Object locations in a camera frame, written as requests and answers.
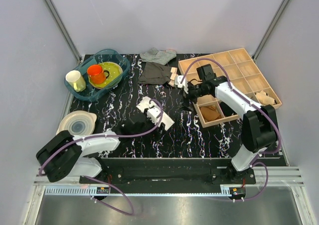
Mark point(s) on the white underwear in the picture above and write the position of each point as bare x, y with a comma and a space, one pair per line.
145, 103

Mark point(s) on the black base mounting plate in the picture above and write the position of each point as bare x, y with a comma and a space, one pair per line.
214, 171

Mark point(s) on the cream yellow mug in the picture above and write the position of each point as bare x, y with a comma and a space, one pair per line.
75, 79

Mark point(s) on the rolled tan underwear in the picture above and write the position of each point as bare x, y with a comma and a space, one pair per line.
210, 113

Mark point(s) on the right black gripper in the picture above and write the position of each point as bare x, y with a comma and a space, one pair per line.
186, 107

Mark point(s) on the dark grey underwear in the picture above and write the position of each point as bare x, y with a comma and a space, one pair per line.
158, 74

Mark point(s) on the striped grey underwear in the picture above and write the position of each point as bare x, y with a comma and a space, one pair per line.
158, 56

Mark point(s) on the wooden compartment tray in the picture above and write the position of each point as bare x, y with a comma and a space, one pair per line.
242, 71

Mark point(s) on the right aluminium frame post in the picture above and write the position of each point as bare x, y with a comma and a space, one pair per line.
276, 18

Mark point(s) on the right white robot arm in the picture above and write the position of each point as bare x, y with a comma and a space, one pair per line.
259, 122

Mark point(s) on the left aluminium frame post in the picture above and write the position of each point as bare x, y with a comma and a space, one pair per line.
63, 30

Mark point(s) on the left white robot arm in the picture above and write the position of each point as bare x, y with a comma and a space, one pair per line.
66, 154

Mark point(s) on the rolled beige underwear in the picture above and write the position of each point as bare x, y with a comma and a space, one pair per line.
264, 98

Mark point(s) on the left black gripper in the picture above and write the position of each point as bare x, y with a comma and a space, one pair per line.
151, 122

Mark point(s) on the orange mug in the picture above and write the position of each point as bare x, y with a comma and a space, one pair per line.
97, 74

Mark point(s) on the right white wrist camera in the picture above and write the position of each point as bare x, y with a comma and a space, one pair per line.
181, 83

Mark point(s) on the aluminium frame post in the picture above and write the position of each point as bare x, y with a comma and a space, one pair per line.
63, 30
276, 18

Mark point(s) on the blue transparent plastic bin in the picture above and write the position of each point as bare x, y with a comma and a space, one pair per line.
91, 93

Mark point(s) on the yellow-green dotted plate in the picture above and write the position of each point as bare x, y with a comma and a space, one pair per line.
114, 77

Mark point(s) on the rolled black underwear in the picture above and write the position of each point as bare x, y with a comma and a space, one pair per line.
227, 111

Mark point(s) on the cream stacked bowls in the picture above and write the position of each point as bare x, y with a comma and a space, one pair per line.
78, 123

